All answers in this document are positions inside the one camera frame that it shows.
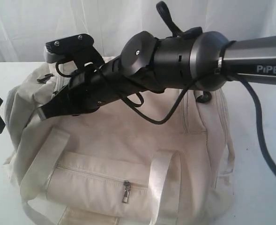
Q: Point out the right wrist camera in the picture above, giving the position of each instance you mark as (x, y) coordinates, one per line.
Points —
(62, 48)

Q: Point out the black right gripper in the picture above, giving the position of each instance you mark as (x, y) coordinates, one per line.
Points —
(88, 91)

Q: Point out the cream fabric duffel bag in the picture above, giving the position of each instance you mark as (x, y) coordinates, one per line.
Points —
(70, 169)

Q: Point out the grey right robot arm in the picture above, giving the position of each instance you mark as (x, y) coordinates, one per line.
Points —
(194, 60)

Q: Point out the silver front pocket zipper pull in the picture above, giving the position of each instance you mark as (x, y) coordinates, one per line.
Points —
(126, 194)

